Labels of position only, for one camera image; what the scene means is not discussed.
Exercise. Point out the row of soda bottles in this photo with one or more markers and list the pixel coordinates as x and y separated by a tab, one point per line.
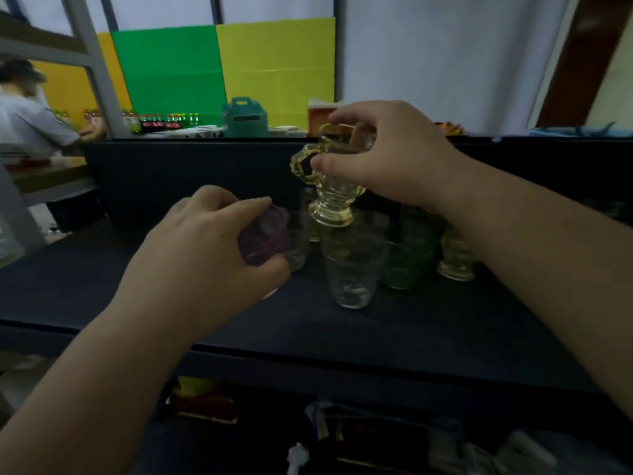
163	122

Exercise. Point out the green glass tumbler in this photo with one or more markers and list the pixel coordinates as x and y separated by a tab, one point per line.
410	257

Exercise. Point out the person's left thumb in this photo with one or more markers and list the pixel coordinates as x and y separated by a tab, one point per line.
269	276

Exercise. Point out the yellow footed glass mug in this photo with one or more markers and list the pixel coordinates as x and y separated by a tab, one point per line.
332	200
456	259

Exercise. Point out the person's right thumb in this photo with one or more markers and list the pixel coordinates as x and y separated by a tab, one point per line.
339	167

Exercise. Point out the yellow wall panel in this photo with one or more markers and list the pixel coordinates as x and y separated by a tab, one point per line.
279	69

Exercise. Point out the small clear glass cup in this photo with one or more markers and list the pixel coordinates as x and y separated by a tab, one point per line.
296	247

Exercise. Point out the person's left middle finger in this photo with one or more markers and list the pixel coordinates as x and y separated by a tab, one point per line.
210	194

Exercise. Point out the purple glass cup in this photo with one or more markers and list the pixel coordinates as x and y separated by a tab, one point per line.
264	237

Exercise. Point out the teal carton box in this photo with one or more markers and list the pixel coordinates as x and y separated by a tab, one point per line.
245	119

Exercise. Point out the orange box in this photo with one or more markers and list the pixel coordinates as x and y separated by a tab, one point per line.
319	118

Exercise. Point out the person's left hand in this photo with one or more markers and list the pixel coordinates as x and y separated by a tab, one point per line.
183	272

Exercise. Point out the person's right hand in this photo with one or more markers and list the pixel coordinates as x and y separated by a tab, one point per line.
410	153

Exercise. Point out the grey metal rack frame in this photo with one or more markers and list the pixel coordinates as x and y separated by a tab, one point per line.
86	59

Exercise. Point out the green wall panel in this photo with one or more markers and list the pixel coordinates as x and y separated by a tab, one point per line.
170	74

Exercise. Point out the person's left forearm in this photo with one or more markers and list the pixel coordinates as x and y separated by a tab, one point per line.
84	400

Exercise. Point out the tall clear glass tumbler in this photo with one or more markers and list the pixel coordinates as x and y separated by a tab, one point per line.
352	272

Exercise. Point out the orange wall panel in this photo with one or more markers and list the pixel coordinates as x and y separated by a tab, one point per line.
69	88

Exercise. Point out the person's right forearm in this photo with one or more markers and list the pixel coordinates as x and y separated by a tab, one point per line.
549	272

